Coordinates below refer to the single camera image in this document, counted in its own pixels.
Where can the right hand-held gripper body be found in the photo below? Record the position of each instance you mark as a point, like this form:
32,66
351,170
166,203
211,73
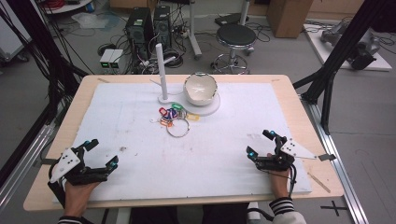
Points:
297,151

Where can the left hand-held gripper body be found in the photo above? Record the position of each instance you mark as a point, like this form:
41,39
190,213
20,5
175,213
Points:
67,161

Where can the person's left hand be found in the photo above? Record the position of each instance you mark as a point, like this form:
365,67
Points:
74,199

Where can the person's right hand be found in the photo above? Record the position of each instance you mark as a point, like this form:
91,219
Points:
279,185

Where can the black tape piece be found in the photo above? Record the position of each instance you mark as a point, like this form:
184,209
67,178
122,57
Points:
327,157

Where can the thin wooden stick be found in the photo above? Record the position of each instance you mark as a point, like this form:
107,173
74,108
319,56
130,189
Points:
319,182

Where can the white foam board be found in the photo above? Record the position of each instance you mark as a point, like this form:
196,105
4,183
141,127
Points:
155,168

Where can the white ceramic bowl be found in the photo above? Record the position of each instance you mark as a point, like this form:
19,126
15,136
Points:
199,88

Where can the small white box green display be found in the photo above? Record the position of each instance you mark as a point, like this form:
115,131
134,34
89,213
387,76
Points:
115,59
106,59

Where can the person's legs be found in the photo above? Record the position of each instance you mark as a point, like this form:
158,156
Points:
186,214

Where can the black round stool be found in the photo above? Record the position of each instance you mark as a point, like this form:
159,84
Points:
236,35

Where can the grey robot device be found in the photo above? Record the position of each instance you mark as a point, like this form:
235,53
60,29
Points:
362,51

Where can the brown cardboard box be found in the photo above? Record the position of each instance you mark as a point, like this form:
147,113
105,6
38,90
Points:
288,17

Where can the white floor platform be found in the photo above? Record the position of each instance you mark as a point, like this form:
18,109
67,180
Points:
381,63

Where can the flat black pad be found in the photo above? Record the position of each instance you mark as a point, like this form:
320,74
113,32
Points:
230,19

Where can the clear plastic bag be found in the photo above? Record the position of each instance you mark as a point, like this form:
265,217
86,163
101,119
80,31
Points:
90,20

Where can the white table leg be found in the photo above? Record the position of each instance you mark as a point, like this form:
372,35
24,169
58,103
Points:
194,34

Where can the black computer tower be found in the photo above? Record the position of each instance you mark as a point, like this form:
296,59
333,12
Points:
138,28
162,25

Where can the white round table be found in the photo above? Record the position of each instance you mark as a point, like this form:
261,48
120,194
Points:
68,6

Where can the silver metal rail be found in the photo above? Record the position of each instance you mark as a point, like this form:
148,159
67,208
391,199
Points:
339,168
23,158

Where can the white stand with post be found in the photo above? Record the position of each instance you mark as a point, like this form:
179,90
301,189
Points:
162,71

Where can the black metal frame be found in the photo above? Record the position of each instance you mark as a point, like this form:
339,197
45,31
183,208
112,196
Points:
34,34
342,46

